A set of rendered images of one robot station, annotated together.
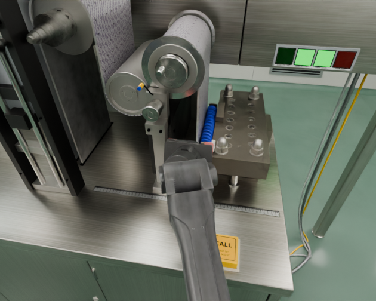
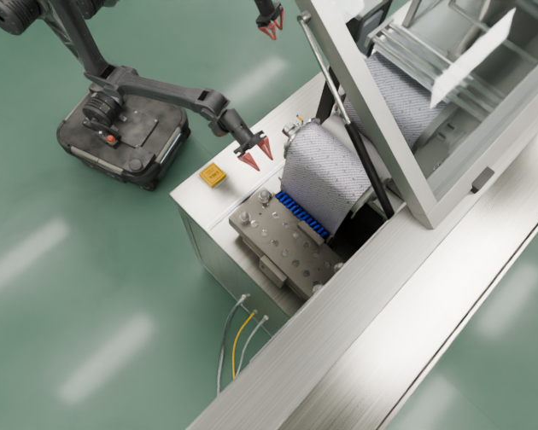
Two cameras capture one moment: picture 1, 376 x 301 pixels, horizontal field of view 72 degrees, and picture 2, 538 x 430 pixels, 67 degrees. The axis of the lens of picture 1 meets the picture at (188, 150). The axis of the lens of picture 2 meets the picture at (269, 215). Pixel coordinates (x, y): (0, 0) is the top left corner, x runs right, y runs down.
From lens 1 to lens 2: 1.24 m
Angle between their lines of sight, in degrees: 62
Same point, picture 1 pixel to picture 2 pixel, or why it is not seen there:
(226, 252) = (208, 172)
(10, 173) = not seen: hidden behind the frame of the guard
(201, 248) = (179, 90)
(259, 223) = (213, 211)
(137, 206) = (278, 153)
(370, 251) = not seen: outside the picture
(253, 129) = (271, 241)
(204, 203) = (191, 97)
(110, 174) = not seen: hidden behind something
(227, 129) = (284, 221)
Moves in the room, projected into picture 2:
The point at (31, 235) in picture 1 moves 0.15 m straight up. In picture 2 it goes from (296, 97) to (301, 72)
